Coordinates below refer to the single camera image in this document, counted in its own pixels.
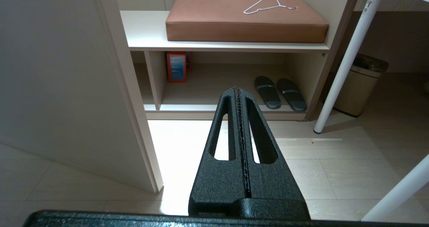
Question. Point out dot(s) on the beige wooden door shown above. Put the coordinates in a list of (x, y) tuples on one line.
[(67, 69)]

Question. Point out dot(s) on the brown bench cushion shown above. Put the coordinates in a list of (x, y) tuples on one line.
[(234, 25)]

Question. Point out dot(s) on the white table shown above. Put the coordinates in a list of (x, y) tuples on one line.
[(348, 59)]

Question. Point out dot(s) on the dark slipper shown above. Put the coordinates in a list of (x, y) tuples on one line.
[(291, 96), (268, 93)]

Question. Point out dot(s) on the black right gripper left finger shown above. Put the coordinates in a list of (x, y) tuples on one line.
[(218, 186)]

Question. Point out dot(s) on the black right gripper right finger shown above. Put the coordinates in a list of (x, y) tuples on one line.
[(271, 183)]

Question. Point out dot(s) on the beige waste bin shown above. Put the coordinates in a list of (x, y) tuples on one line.
[(355, 93)]

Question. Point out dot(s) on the beige wardrobe shelf unit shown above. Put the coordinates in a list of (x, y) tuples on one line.
[(147, 29)]

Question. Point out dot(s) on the orange box with blue label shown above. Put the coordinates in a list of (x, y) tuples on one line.
[(176, 67)]

